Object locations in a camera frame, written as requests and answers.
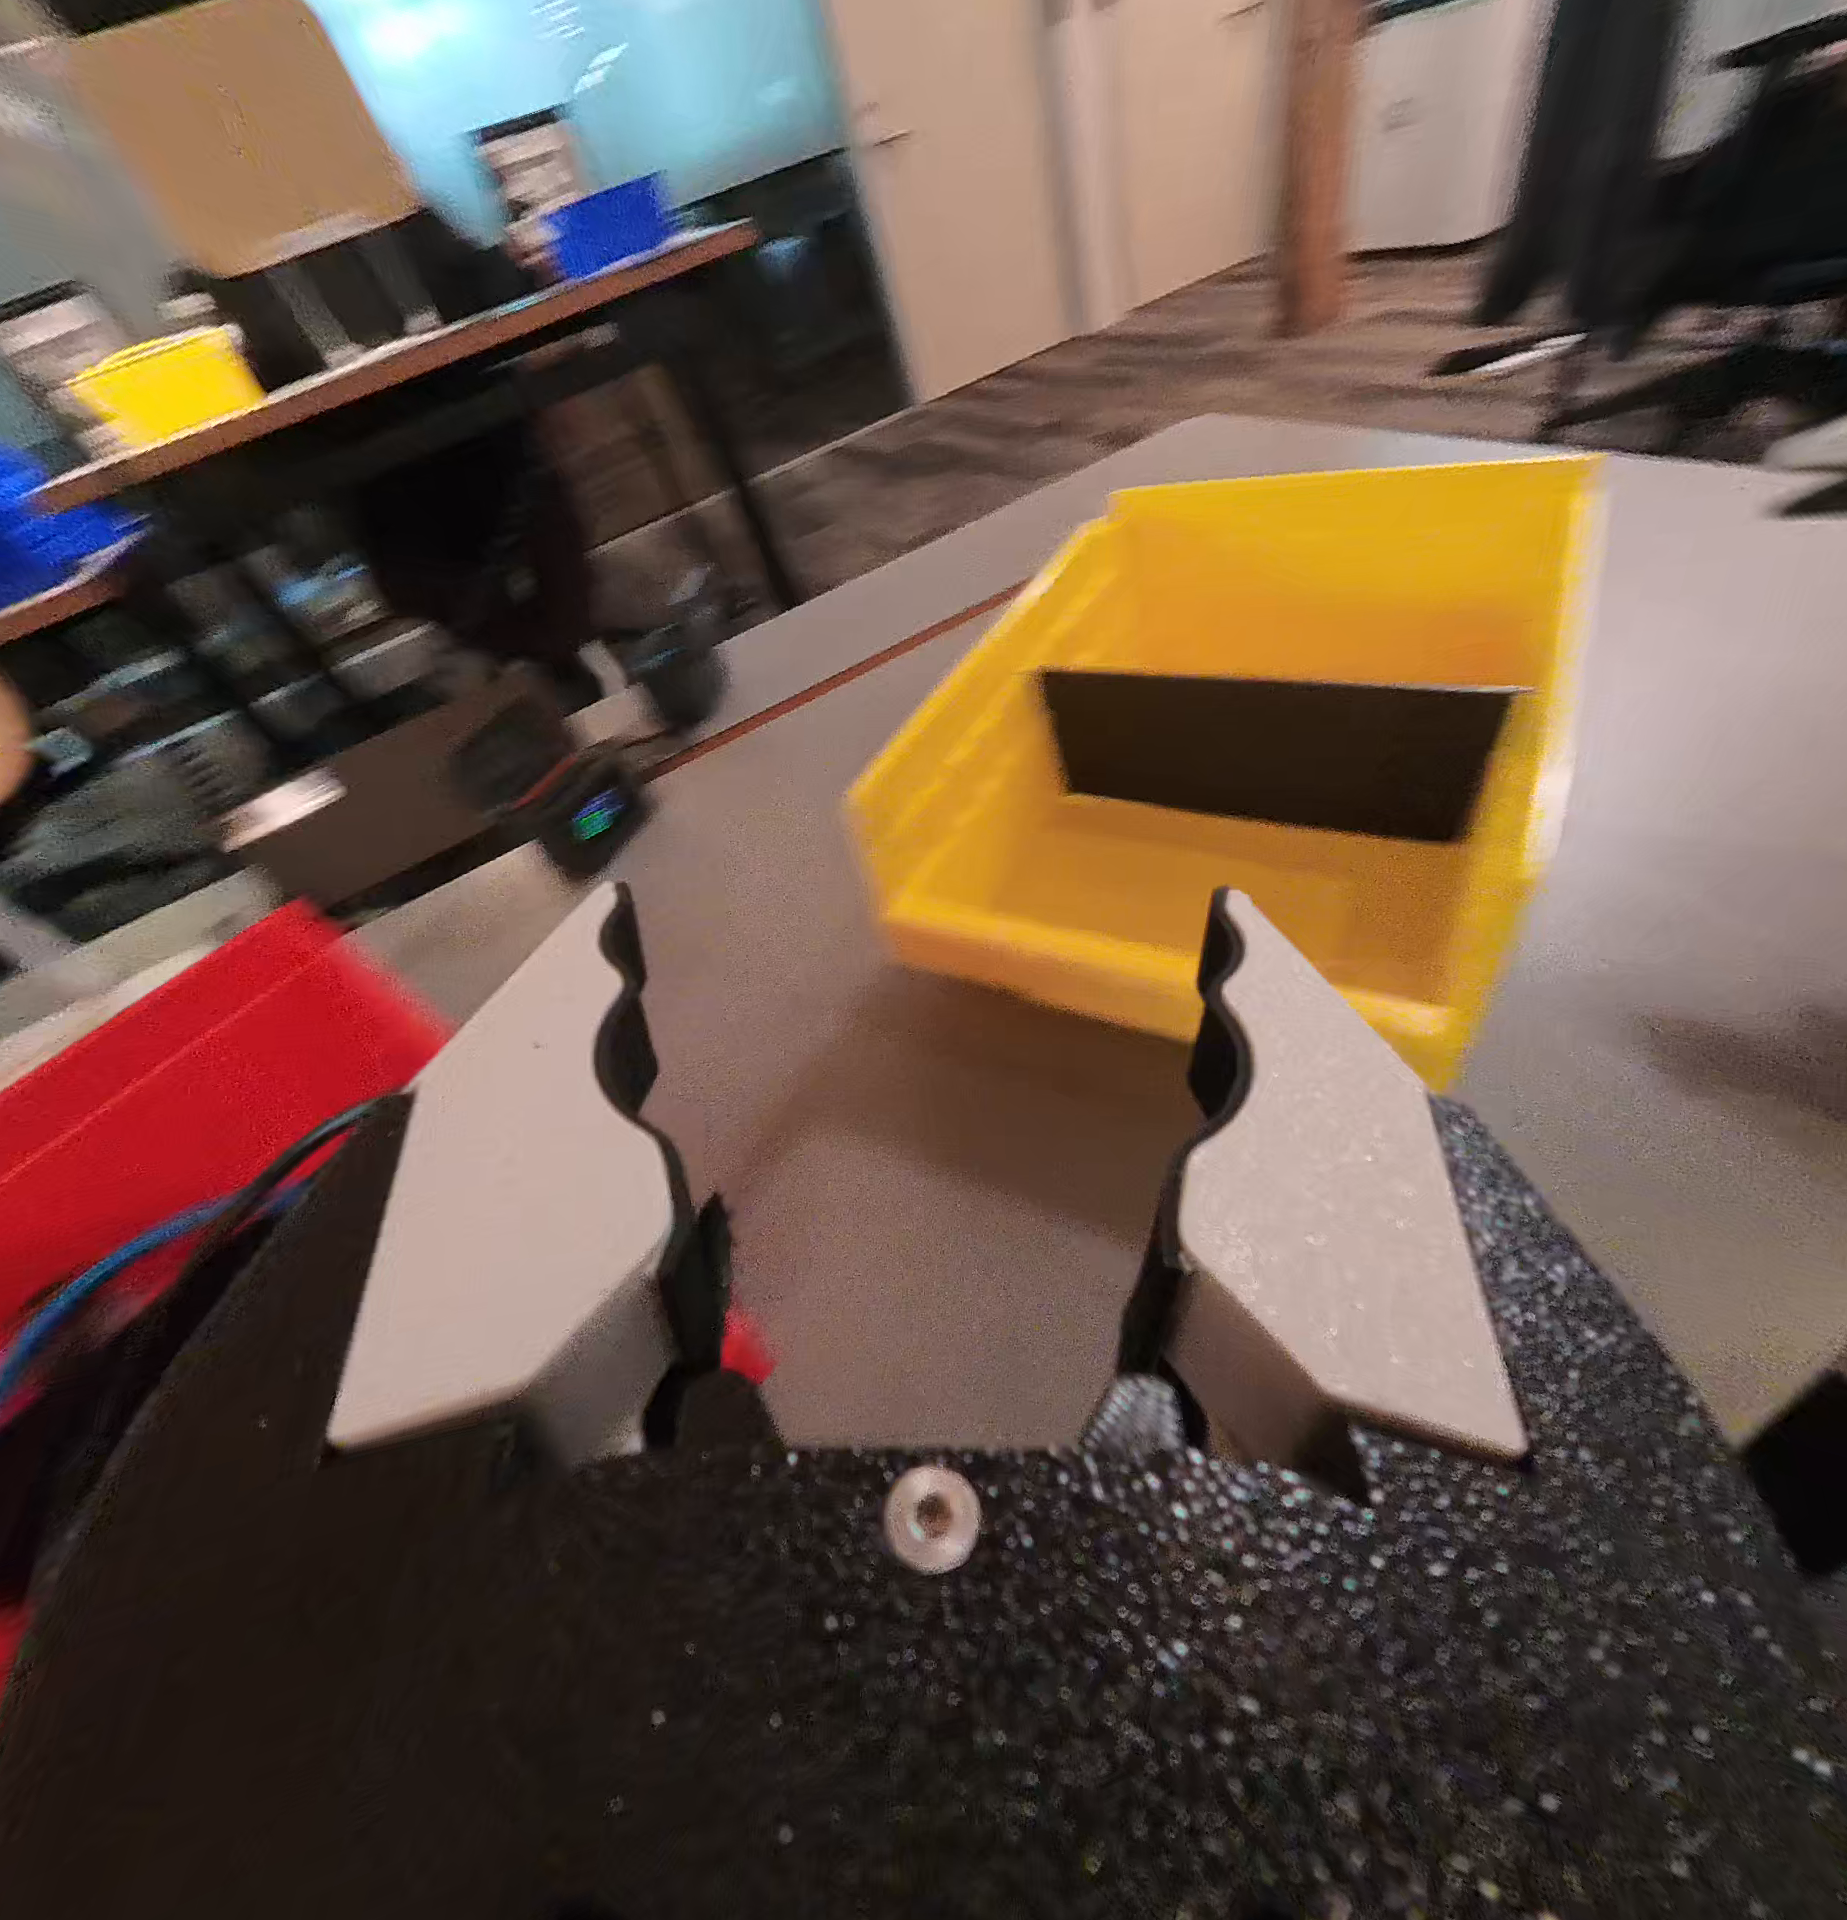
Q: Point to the white double door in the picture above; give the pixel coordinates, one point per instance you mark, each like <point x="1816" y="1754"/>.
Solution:
<point x="1015" y="181"/>

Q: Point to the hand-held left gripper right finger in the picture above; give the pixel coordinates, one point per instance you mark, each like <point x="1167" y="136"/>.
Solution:
<point x="1345" y="1230"/>

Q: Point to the black divider in yellow bin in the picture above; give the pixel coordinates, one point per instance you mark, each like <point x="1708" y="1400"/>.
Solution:
<point x="1285" y="750"/>

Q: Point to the white recycling cabinet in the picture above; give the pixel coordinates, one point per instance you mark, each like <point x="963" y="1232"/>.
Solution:
<point x="1448" y="134"/>

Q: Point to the wooden post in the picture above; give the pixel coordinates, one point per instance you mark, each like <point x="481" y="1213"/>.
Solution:
<point x="1323" y="165"/>

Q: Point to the brown cardboard board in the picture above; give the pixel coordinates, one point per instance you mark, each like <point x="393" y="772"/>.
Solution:
<point x="233" y="134"/>

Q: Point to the long wooden table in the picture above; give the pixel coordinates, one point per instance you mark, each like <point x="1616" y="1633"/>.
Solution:
<point x="413" y="352"/>

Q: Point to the black office chair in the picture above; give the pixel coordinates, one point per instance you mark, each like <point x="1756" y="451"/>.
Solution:
<point x="1584" y="151"/>

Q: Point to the red plastic bin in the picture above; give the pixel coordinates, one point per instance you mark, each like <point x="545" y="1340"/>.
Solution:
<point x="189" y="1080"/>

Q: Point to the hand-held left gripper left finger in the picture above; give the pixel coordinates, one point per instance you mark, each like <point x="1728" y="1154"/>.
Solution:
<point x="519" y="1201"/>

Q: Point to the black device with screen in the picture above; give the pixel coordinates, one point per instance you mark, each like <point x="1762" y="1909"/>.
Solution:
<point x="587" y="818"/>

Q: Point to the large blue storage bin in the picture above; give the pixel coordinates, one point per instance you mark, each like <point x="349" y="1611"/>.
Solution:
<point x="39" y="510"/>

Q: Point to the small yellow storage bin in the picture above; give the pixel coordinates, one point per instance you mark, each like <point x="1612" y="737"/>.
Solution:
<point x="167" y="391"/>

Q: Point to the small blue storage bin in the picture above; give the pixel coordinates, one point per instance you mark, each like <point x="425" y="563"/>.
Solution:
<point x="609" y="232"/>

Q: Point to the yellow plastic bin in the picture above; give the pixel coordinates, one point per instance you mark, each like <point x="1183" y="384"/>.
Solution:
<point x="1315" y="571"/>

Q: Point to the framed picture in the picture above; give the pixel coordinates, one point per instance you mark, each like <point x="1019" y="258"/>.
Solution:
<point x="531" y="169"/>

